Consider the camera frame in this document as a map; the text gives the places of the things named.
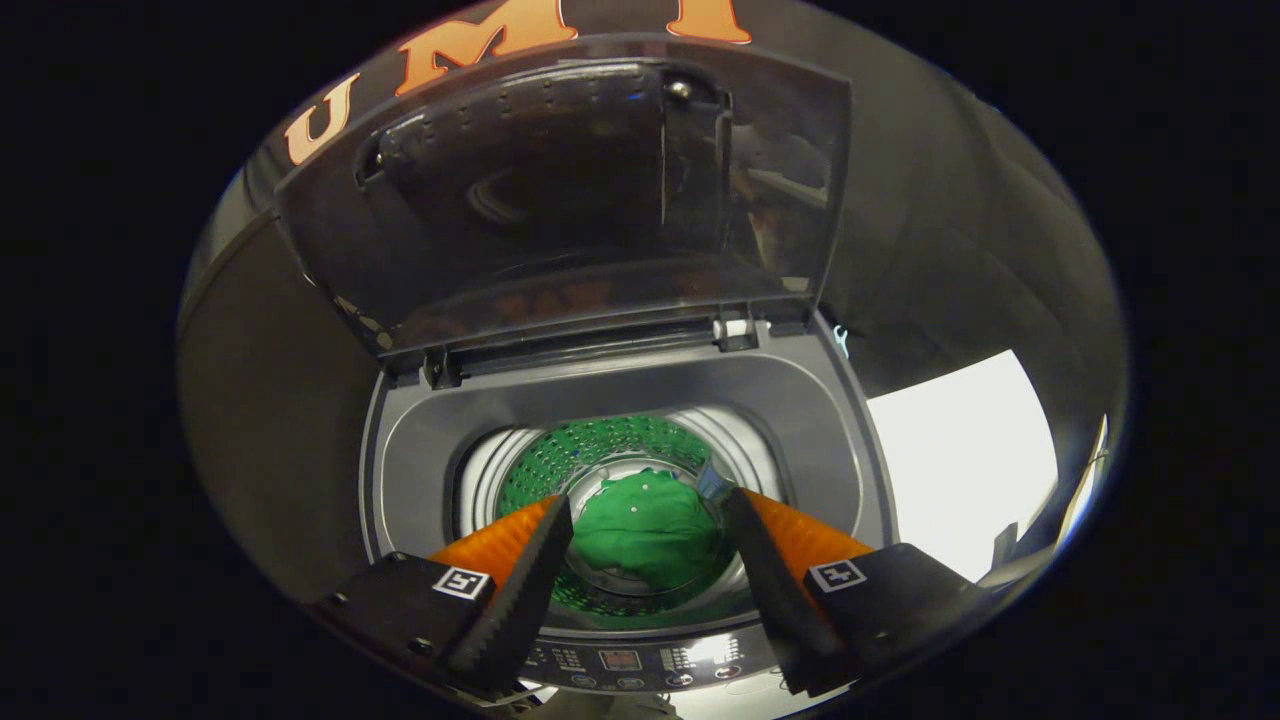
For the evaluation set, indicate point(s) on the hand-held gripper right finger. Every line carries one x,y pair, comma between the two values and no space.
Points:
780,600

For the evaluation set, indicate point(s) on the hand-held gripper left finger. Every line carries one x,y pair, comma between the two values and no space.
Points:
520,600

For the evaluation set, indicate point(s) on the green polo shirt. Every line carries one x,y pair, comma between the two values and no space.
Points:
645,530

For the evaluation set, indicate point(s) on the grey washing machine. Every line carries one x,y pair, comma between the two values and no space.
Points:
620,390

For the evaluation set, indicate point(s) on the dark washing machine lid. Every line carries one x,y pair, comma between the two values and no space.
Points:
560,200

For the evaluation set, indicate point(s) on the white table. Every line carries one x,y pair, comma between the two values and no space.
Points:
960,460

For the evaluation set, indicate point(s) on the black backdrop cloth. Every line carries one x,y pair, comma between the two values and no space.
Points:
950,230

